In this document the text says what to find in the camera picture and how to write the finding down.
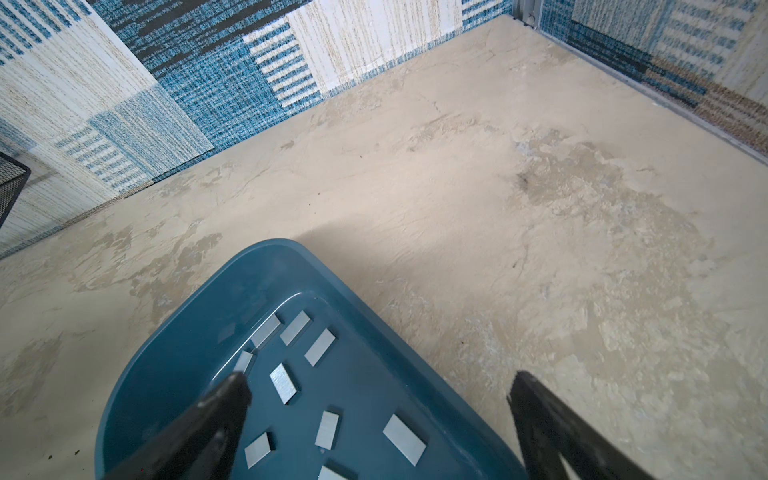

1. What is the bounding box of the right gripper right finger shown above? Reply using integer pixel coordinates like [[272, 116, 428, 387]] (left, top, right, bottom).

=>
[[507, 370, 653, 480]]

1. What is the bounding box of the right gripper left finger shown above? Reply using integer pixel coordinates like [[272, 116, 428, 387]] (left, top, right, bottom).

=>
[[104, 372, 252, 479]]

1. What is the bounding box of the black wire mesh shelf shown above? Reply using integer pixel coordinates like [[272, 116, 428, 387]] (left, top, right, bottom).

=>
[[0, 153, 31, 226]]

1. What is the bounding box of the teal plastic tray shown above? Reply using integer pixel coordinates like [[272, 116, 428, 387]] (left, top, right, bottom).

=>
[[94, 239, 526, 479]]

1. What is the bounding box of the staple strip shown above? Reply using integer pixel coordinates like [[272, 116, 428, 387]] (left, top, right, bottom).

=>
[[317, 465, 347, 480], [269, 363, 299, 405], [244, 431, 273, 469], [383, 414, 427, 466], [250, 314, 282, 350], [315, 411, 340, 450], [280, 310, 312, 346], [233, 351, 254, 374], [304, 328, 336, 367]]

